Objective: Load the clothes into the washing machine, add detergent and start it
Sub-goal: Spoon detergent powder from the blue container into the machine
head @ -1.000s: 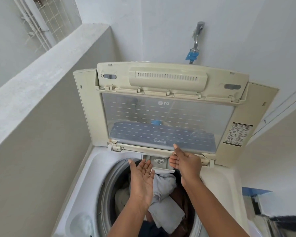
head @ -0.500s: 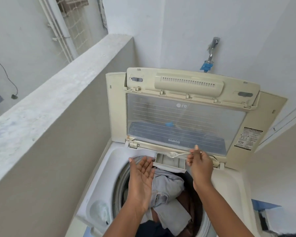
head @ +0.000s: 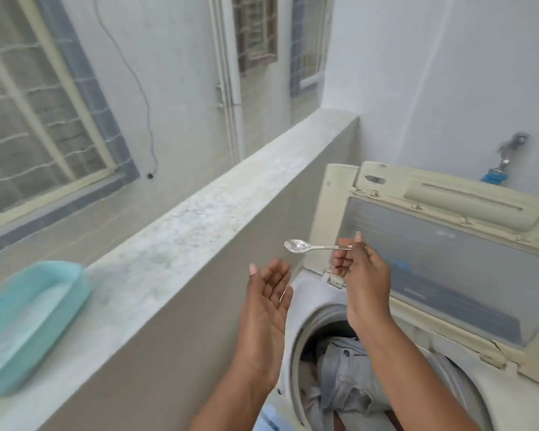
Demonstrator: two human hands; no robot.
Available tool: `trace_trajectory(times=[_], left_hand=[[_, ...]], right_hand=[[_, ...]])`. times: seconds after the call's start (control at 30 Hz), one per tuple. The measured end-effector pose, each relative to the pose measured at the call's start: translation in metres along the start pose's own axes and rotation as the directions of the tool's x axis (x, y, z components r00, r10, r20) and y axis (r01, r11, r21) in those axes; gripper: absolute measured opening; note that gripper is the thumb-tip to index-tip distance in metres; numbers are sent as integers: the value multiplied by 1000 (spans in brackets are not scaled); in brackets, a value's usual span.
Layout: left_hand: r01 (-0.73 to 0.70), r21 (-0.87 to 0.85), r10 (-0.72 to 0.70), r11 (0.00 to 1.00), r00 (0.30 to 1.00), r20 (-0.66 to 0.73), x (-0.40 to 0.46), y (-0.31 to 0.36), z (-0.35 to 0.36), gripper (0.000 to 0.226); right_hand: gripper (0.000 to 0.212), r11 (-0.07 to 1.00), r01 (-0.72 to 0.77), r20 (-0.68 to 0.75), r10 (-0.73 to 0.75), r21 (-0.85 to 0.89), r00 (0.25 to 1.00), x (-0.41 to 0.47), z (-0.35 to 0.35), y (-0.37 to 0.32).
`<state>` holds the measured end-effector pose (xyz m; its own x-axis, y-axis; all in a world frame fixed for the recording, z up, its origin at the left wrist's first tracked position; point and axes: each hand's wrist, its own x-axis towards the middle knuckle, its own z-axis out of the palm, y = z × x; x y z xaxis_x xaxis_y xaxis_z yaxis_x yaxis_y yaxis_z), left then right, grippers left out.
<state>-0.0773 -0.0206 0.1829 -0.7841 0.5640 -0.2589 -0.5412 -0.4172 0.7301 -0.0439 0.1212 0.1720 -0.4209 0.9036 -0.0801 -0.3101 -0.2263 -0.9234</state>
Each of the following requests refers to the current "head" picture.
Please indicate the person's left forearm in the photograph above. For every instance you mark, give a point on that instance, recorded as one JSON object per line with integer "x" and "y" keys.
{"x": 238, "y": 399}

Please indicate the person's left hand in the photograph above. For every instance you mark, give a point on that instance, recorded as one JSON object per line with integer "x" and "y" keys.
{"x": 265, "y": 318}

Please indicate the grey stone ledge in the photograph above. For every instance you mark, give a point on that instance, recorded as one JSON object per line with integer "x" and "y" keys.
{"x": 184, "y": 228}

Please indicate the turquoise plastic detergent container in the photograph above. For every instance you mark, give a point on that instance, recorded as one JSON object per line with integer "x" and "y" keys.
{"x": 72, "y": 291}

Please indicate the metal spoon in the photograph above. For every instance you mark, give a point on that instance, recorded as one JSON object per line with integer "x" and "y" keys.
{"x": 296, "y": 245}

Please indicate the person's right forearm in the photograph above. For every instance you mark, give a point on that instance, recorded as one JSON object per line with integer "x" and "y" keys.
{"x": 413, "y": 381}

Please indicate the cream washing machine lid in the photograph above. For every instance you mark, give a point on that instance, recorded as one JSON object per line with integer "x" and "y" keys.
{"x": 453, "y": 264}

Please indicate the large grey framed window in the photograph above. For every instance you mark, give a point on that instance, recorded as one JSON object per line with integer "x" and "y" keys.
{"x": 40, "y": 107}

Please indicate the cream blue washing machine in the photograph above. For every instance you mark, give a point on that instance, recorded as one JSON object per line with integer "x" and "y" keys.
{"x": 512, "y": 399}

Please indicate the white wall drainpipes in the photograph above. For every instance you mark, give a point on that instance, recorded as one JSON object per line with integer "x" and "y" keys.
{"x": 229, "y": 85}

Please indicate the small grey framed window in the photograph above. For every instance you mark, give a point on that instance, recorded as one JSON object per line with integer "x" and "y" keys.
{"x": 310, "y": 40}

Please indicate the light beige jeans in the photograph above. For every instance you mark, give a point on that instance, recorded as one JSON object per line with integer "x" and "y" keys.
{"x": 341, "y": 377}

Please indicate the metal water tap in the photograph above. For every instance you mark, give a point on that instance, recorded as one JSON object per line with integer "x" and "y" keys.
{"x": 512, "y": 145}

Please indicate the person's right hand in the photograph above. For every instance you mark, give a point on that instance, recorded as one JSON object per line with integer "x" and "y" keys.
{"x": 368, "y": 291}

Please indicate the brown louvered window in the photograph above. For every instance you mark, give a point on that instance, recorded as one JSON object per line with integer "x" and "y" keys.
{"x": 254, "y": 31}

